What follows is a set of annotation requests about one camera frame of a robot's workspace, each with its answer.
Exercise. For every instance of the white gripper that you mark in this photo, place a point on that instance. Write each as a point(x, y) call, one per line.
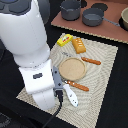
point(42, 83)

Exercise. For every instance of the yellow butter box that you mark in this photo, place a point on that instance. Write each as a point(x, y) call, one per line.
point(64, 39)

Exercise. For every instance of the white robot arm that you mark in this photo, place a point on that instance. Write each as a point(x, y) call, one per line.
point(22, 32)

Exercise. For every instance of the round wooden plate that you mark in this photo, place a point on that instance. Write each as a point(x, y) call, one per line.
point(72, 69)

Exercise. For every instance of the tall grey pot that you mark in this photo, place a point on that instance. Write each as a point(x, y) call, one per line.
point(70, 9)

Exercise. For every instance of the beige bowl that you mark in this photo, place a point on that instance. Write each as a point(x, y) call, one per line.
point(124, 16)

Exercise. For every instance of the fork with wooden handle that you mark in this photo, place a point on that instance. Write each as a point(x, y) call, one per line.
point(76, 85)

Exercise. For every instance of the knife with wooden handle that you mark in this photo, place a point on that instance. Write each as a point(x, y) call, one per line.
point(82, 58)

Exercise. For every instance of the grey saucepan with handle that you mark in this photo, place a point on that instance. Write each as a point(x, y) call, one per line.
point(94, 17)

